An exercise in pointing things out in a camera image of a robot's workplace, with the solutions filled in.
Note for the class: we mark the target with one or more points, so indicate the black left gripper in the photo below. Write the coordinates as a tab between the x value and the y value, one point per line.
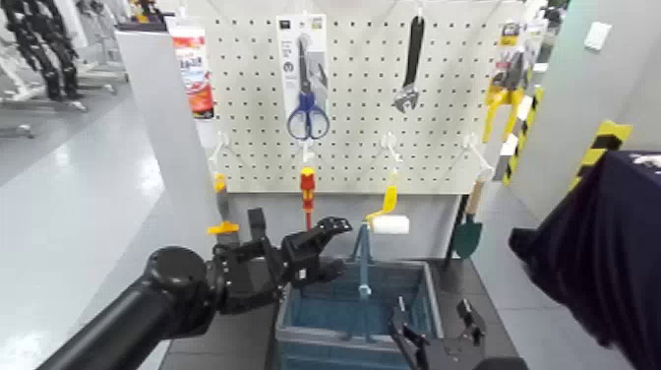
248	279

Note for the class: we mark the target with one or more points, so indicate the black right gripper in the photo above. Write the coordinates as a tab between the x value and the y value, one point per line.
449	356

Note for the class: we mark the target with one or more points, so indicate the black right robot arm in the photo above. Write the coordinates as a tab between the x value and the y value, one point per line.
501	364

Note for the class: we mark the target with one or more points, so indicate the red yellow screwdriver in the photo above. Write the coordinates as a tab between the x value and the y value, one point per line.
308	191

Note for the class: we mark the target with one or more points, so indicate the yellow grey scraper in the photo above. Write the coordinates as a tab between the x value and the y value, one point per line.
224	228

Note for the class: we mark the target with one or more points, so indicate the black pegboard stand leg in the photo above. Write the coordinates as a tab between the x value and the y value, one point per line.
454	232

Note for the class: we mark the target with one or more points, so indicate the white pegboard hook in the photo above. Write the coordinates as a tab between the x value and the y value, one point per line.
390	144
477	155
308	154
219	147

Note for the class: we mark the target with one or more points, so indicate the white pegboard panel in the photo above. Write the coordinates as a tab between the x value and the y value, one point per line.
351	77

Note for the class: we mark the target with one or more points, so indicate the person in dark navy clothes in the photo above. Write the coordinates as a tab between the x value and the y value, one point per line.
609	248

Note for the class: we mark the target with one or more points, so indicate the blue scissors on package card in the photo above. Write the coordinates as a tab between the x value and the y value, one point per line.
304	57

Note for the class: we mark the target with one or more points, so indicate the red white glue tube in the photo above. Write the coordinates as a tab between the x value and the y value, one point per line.
196	77

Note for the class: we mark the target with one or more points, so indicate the black adjustable wrench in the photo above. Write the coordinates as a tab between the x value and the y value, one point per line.
413	51

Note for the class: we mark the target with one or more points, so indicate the yellow black striped corner guard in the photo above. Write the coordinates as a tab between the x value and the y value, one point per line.
601	144

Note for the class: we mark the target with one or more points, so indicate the yellow pliers in package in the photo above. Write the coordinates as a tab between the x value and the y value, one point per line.
508	77

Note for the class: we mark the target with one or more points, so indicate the black humanoid robot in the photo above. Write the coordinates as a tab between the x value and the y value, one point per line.
38	46

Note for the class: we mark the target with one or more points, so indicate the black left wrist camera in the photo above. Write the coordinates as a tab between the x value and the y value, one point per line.
256	224

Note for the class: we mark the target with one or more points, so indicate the yellow black white striped post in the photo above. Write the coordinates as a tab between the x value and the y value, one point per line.
522	129

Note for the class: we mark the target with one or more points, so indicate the white wall switch plate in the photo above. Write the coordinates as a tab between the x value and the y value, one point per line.
597	36

